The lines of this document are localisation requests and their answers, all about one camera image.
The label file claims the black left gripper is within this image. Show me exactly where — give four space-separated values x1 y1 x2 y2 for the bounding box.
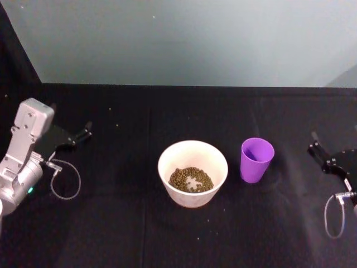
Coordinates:
35 103 93 162

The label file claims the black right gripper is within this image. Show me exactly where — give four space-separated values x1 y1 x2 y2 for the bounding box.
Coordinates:
307 131 357 194

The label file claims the purple plastic cup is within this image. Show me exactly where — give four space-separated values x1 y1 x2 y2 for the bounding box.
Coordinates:
240 137 276 184

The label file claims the pile of green beans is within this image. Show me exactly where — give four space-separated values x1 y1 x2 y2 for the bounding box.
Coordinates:
168 166 215 194

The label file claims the black table cloth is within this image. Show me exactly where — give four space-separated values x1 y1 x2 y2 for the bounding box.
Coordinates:
0 0 357 268

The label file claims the white paper bowl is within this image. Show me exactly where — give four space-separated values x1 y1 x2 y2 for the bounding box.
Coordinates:
157 140 229 209

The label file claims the right gripper's thin cable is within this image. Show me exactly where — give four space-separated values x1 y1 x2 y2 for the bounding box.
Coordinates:
324 192 353 240

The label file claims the gripper's thin cable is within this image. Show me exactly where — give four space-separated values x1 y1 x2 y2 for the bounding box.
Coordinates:
45 158 82 200
324 192 353 240

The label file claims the left gripper's thin cable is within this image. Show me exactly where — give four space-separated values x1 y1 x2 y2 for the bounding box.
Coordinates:
45 158 82 200

